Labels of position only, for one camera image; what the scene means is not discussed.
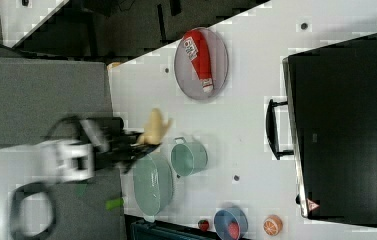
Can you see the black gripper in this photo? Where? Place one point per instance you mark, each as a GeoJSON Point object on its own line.
{"type": "Point", "coordinates": [113, 145]}

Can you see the peeled yellow toy banana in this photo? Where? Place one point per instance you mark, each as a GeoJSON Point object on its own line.
{"type": "Point", "coordinates": [155, 129]}

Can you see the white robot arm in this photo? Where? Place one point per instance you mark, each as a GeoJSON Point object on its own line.
{"type": "Point", "coordinates": [28, 208]}

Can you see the black and steel toaster oven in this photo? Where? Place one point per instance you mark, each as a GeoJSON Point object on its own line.
{"type": "Point", "coordinates": [332, 104]}

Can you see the green colander bowl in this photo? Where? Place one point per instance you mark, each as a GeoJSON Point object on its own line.
{"type": "Point", "coordinates": [153, 183]}

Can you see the round grey plate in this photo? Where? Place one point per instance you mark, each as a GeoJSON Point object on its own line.
{"type": "Point", "coordinates": [186, 76]}

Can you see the dark teal bin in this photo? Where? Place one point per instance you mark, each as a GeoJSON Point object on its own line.
{"type": "Point", "coordinates": [143, 230]}

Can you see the red strawberry toy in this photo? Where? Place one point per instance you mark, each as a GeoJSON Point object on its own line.
{"type": "Point", "coordinates": [204, 225]}

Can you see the red ketchup bottle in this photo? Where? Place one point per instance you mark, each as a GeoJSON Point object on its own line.
{"type": "Point", "coordinates": [196, 48]}

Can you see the blue bowl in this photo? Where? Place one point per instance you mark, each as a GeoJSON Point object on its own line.
{"type": "Point", "coordinates": [224, 216]}

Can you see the grey partition panel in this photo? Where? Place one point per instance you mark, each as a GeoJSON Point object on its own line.
{"type": "Point", "coordinates": [34, 96]}

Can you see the red toy in bowl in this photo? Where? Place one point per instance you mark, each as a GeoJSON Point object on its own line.
{"type": "Point", "coordinates": [234, 230]}

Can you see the orange slice toy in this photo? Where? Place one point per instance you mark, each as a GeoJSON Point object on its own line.
{"type": "Point", "coordinates": [272, 225]}

